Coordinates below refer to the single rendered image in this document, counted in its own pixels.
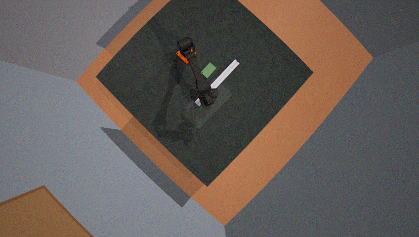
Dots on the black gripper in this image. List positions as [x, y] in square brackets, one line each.
[193, 93]

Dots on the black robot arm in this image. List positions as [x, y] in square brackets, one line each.
[203, 87]

